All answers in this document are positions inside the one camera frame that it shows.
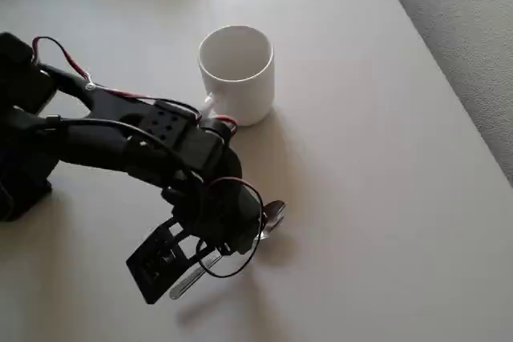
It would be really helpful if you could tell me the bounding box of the silver metal spoon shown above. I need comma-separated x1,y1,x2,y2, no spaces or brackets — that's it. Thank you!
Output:
168,199,287,301

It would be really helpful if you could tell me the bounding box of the white ceramic mug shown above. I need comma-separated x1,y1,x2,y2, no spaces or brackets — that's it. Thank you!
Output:
198,25,276,127

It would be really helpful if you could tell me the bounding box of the red black servo wire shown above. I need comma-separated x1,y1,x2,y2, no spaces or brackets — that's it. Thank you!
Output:
30,36,95,89
198,176,266,280
94,84,238,127

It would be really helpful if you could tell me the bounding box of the black gripper camera mount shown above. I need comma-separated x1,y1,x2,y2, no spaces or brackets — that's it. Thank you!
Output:
126,216,221,305

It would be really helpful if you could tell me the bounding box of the black camera cable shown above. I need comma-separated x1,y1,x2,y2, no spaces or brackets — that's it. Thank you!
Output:
46,115,210,199

